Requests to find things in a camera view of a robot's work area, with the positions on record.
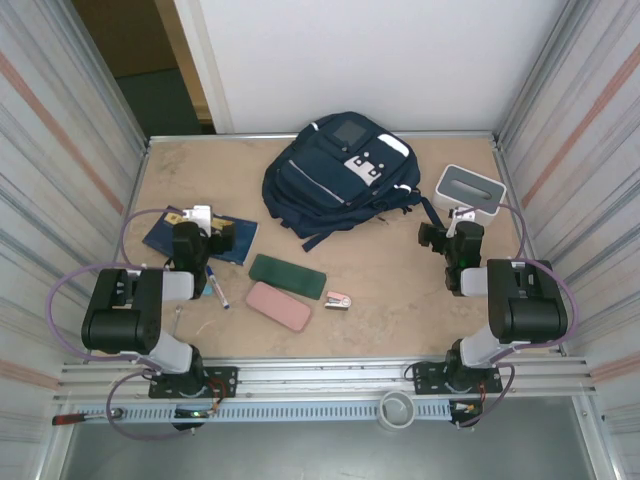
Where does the pink pencil case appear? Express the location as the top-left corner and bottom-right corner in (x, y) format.
(244, 281), (314, 334)

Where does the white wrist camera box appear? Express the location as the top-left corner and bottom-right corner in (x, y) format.
(447, 206), (476, 239)
(182, 203), (212, 236)

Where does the dark blue book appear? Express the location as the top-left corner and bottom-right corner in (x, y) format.
(142, 204), (260, 265)

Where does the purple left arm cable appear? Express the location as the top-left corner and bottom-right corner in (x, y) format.
(46, 208), (201, 442)

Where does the white door frame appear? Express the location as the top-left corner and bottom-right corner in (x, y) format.
(172, 0), (236, 135)

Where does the white marker pen blue cap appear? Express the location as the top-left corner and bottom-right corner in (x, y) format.
(205, 264), (232, 310)

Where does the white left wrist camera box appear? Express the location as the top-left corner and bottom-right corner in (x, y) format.
(182, 203), (212, 236)

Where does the grey tape roll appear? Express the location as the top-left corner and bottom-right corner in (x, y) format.
(378, 390), (416, 430)

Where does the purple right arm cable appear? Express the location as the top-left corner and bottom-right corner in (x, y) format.
(452, 202), (581, 430)

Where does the aluminium mounting rail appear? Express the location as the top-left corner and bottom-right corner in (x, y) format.
(54, 355), (599, 402)

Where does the slotted grey cable duct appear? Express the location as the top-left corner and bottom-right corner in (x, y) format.
(107, 402), (484, 424)

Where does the white and grey tissue box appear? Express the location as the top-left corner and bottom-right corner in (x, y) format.
(432, 163), (508, 217)

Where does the red-handled hand tool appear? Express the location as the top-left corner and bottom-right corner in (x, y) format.
(52, 408), (126, 426)

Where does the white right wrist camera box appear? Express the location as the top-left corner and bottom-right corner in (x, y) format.
(447, 206), (476, 239)

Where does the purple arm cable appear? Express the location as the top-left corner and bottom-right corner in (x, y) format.
(46, 208), (201, 442)
(452, 202), (581, 430)

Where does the navy blue backpack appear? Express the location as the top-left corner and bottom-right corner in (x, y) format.
(262, 110), (444, 254)

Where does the small black controller board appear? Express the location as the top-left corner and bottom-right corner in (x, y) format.
(448, 399), (485, 430)
(171, 405), (207, 432)

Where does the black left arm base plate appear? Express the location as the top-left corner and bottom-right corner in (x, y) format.
(148, 365), (239, 400)

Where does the green pencil case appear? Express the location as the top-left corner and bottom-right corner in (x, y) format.
(248, 253), (329, 301)

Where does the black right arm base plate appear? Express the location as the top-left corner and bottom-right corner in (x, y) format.
(412, 362), (504, 399)

